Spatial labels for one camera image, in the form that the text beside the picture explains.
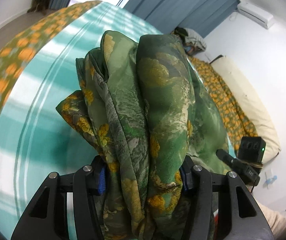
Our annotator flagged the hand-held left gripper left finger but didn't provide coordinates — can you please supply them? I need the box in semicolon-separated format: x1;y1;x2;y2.
11;155;106;240

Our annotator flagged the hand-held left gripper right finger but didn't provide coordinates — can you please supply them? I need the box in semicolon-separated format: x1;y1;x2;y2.
179;156;276;240

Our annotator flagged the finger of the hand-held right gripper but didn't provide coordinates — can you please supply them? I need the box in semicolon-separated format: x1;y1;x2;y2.
215;149;236;167

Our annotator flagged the green landscape print padded jacket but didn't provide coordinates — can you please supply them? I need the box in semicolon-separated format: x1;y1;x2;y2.
56;30;231;240

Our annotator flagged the person's right forearm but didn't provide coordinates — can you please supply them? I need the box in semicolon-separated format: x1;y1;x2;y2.
256;202;286;232

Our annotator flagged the pile of mixed clothes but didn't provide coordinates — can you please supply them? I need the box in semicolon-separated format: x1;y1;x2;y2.
174;27;208;55

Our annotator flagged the cream pillow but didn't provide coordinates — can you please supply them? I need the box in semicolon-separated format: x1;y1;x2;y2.
209;55;282;165

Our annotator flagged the teal white plaid blanket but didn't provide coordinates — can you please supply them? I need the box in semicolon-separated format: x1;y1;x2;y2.
0;1;233;240

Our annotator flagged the white air conditioner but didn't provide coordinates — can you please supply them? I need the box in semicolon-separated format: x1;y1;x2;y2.
236;2;275;29

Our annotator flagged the orange floral green bed sheet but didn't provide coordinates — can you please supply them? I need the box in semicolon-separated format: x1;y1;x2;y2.
0;0;257;220

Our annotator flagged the wide blue curtain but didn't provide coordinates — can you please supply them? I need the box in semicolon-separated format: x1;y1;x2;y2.
123;0;241;40

